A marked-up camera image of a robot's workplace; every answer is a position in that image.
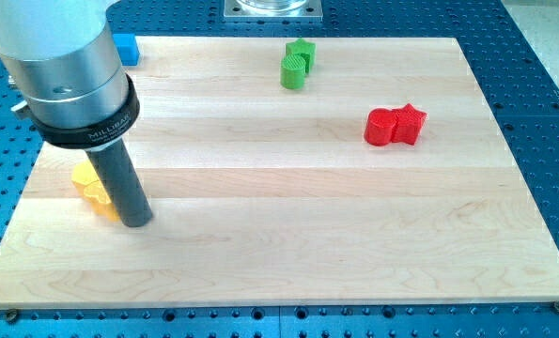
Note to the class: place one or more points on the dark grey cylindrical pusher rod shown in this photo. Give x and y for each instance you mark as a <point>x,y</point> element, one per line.
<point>114,167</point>

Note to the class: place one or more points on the black Millibar tool collar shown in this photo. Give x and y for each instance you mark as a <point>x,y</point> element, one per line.
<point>96,134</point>

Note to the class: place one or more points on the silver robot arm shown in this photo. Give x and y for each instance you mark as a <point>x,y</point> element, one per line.
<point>63,59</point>

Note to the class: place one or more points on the light wooden board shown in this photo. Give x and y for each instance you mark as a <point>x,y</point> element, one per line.
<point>267,196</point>

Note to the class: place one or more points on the left board clamp screw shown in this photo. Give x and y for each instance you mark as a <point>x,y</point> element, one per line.
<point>11,316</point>

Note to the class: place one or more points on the yellow hexagon block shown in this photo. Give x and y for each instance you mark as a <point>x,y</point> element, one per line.
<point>86,180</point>

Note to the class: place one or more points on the yellow heart block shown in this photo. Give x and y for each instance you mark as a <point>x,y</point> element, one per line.
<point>101,203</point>

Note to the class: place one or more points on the blue cube block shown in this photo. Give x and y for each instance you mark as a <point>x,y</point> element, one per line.
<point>127,48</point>

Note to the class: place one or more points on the green cylinder block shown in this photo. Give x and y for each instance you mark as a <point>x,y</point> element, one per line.
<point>292,72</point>

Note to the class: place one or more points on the green star block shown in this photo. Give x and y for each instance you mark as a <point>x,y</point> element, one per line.
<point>304,48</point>

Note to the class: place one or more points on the red cylinder block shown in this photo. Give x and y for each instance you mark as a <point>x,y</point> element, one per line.
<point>380,127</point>

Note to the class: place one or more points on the red star block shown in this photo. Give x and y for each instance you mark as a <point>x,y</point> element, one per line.
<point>409,122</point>

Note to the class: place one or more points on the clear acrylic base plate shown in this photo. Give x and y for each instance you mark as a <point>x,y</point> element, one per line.
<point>250,11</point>

